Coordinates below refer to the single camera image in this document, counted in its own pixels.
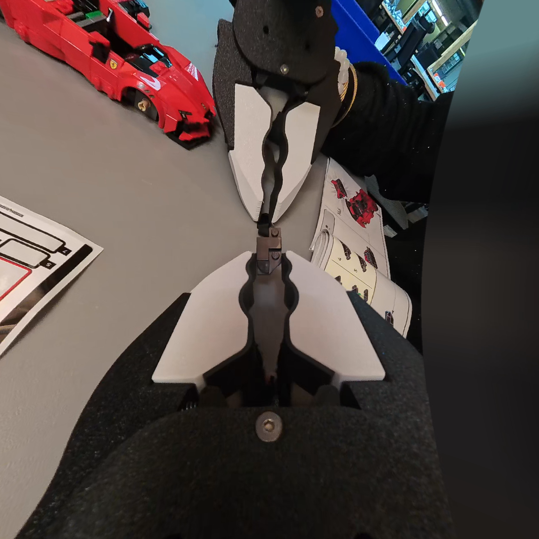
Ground grey woven fabric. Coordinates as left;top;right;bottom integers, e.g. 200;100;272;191
364;174;429;231

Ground blue plastic bin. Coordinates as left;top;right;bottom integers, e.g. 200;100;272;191
330;0;410;87

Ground white bead bracelet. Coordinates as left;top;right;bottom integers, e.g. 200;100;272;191
334;45;352;98

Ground white sticker sheet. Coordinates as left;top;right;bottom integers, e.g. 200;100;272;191
0;195;104;356

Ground brown braided band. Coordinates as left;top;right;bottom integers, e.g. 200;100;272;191
335;63;359;128

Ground red lego car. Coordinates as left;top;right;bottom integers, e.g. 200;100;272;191
0;0;217;150

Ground lego instruction booklet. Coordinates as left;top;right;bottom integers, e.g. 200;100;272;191
310;157;413;337

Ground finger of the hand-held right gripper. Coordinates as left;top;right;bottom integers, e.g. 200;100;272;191
271;102;322;224
229;83;275;221

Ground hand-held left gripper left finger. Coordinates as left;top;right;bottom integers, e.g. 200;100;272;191
152;251;258;386

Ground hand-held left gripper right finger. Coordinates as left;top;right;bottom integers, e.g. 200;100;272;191
281;250;386;386

